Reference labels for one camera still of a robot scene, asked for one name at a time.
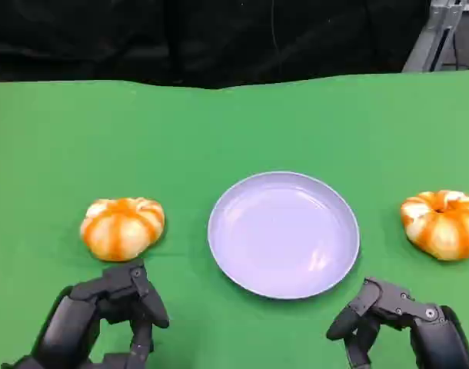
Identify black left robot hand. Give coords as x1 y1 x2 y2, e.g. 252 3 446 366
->
2 258 170 369

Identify lilac plate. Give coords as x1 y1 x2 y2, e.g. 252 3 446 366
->
207 171 361 301

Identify orange and white bread roll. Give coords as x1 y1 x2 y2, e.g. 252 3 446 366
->
79 197 166 263
400 189 469 262

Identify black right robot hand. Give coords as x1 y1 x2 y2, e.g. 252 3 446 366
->
325 277 469 369

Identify green table cloth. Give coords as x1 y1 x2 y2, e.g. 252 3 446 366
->
0 68 469 369

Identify black backdrop curtain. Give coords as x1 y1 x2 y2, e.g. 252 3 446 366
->
0 0 435 90

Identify grey metal frame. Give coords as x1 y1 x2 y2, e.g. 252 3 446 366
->
401 0 469 73

